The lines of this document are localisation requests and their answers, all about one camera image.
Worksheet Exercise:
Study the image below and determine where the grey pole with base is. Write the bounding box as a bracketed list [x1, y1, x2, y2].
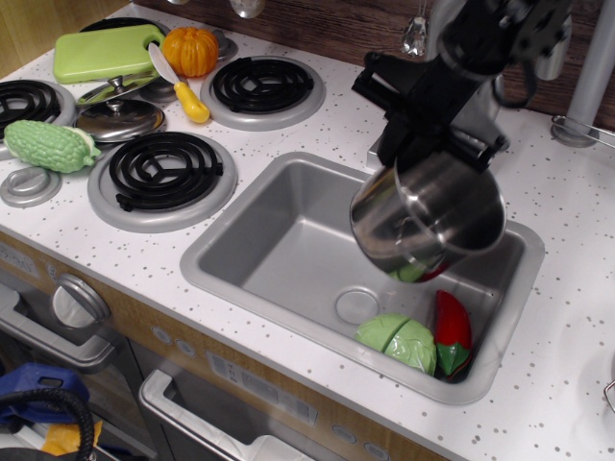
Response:
[551, 0, 614, 148]

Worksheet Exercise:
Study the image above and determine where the blue plastic object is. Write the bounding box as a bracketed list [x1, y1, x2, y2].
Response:
[1, 362, 89, 425]

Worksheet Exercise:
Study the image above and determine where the silver oven dial knob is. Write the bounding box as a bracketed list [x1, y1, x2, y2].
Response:
[50, 274, 111, 329]

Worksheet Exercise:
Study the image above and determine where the grey stove knob front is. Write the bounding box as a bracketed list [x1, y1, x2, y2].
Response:
[1, 166, 62, 208]

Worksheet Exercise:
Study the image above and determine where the large steel pot lid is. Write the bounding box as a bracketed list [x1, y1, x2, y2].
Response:
[75, 99, 165, 143]

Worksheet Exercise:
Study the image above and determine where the left stove burner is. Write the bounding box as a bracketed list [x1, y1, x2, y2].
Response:
[1, 80, 77, 140]

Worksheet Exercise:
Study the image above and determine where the yellow handled toy knife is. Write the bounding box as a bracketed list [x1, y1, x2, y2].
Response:
[147, 41, 210, 124]

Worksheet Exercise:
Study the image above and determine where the grey stove knob back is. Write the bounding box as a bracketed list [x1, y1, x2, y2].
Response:
[212, 29, 238, 62]

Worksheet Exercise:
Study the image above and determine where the silver dishwasher door handle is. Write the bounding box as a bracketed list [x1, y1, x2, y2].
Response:
[139, 369, 311, 461]

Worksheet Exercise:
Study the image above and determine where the grey stove knob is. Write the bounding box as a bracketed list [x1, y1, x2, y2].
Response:
[1, 166, 62, 208]
[212, 29, 238, 62]

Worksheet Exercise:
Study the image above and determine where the back right stove burner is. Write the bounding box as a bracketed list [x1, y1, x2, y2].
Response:
[200, 56, 326, 132]

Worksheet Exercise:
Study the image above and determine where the black cable hose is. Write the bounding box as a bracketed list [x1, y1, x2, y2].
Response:
[0, 388, 97, 461]

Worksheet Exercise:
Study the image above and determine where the silver toy faucet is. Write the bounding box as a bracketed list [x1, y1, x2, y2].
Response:
[367, 0, 566, 169]

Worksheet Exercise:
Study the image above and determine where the small steel pot lid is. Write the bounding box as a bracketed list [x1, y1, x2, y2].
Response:
[76, 71, 160, 107]

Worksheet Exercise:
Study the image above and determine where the stove burner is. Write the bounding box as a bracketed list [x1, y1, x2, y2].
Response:
[200, 56, 326, 132]
[87, 132, 237, 233]
[1, 80, 77, 140]

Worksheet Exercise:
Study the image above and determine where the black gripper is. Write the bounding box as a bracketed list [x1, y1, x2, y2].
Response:
[353, 52, 509, 172]

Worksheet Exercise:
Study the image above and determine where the stainless steel pot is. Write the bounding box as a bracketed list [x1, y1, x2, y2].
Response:
[350, 153, 506, 282]

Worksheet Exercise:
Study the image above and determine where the grey toy sink basin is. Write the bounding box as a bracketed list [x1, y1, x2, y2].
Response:
[181, 153, 545, 404]

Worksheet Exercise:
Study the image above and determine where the yellow cloth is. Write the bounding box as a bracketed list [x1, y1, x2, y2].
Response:
[41, 424, 81, 456]

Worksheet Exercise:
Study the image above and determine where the orange toy pumpkin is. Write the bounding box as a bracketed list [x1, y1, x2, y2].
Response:
[162, 27, 219, 78]

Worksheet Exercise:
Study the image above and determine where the grey oven door handle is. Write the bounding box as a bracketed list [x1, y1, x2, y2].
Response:
[1, 283, 117, 375]

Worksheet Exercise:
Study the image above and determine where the front right stove burner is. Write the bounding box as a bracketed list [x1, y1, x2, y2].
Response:
[87, 132, 237, 233]

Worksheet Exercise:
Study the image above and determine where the red toy chili pepper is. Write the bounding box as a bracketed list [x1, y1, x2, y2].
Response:
[434, 290, 473, 378]

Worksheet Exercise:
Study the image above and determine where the hanging clear utensil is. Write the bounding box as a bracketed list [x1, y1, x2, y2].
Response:
[401, 1, 429, 59]

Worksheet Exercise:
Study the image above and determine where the hanging silver spoon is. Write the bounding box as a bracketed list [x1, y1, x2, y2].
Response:
[230, 0, 266, 19]

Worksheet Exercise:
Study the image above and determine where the green toy cabbage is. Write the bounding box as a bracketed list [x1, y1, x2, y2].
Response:
[354, 313, 437, 376]

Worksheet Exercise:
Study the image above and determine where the green cutting board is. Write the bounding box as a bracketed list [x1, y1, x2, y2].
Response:
[53, 24, 165, 84]

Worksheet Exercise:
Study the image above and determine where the green toy bitter gourd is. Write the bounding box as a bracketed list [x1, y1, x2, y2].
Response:
[4, 120, 101, 174]

